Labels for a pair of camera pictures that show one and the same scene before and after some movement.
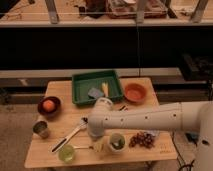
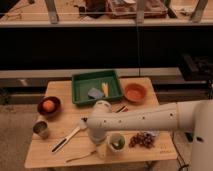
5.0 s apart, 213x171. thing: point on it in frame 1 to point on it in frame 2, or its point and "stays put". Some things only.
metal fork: [82, 147] to [81, 157]
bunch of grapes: [142, 138] stays put
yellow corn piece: [105, 89] stays put
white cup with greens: [117, 142] stays put
